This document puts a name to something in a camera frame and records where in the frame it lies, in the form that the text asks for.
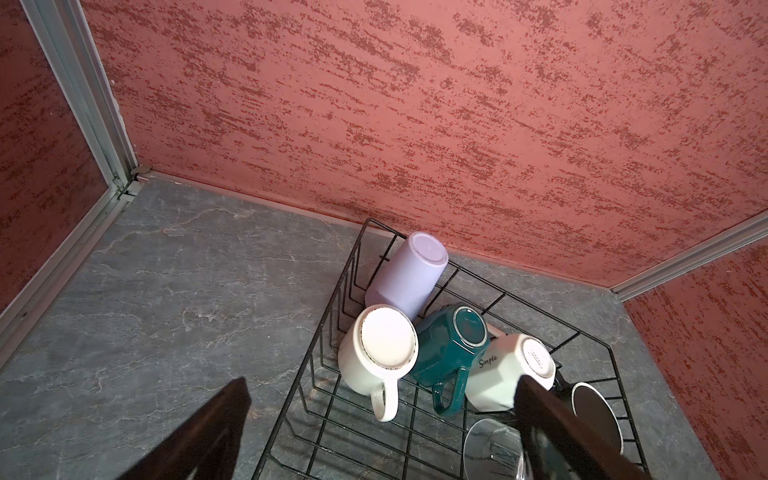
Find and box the black wire dish rack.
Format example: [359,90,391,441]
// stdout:
[254,218,648,479]

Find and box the aluminium corner post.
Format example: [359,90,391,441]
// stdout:
[17,0,140,190]
[610,210,767,302]

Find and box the lilac plastic cup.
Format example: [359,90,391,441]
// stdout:
[364,232,449,322]

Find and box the aluminium corner post right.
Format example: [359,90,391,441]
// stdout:
[610,210,767,302]

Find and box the black mug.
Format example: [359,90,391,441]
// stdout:
[553,370,624,454]

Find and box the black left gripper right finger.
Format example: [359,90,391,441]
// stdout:
[514,376,649,479]

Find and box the white mug green handle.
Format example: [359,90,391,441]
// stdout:
[411,303,491,416]

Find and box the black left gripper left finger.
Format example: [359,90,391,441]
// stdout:
[120,377,251,479]

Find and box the white mug red inside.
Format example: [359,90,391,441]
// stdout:
[337,304,419,422]

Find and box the white faceted mug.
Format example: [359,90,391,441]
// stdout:
[465,334,556,412]

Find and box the clear plastic cup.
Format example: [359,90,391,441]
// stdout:
[462,418,526,480]

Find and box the aluminium corner post left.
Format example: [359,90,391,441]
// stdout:
[17,0,140,190]

